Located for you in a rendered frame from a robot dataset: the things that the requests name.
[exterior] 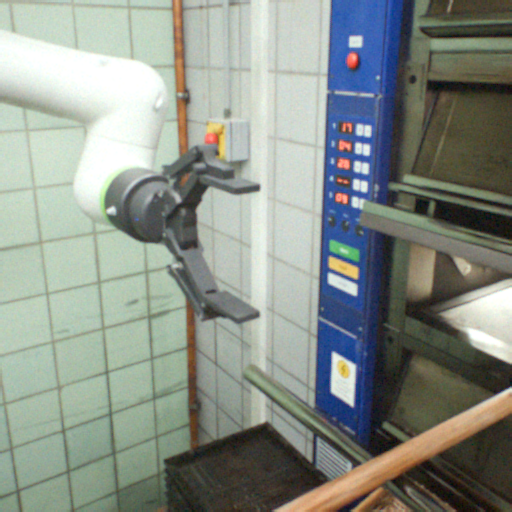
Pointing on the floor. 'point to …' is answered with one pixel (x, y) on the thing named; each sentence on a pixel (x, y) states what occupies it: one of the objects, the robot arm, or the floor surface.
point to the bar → (340, 440)
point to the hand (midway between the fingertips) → (242, 253)
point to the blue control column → (341, 26)
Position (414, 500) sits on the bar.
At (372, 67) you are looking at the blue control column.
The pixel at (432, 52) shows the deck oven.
